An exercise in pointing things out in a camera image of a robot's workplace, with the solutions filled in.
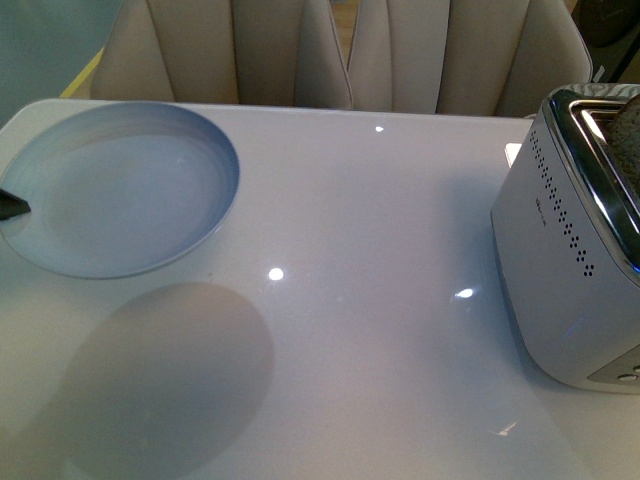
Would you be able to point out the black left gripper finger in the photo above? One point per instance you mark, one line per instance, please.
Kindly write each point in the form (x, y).
(12, 206)

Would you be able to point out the light blue round plate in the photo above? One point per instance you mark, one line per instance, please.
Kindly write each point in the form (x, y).
(120, 190)

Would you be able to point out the toasted bread slice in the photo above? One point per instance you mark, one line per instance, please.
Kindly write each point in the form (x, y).
(622, 137)

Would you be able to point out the beige chair on left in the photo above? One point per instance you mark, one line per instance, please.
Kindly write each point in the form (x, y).
(274, 53)

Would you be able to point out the beige chair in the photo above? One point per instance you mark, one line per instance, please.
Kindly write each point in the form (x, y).
(274, 53)
(472, 58)

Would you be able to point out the beige chair on right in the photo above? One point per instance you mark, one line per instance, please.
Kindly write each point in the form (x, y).
(472, 58)

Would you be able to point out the silver two-slot toaster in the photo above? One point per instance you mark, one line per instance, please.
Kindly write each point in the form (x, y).
(566, 230)

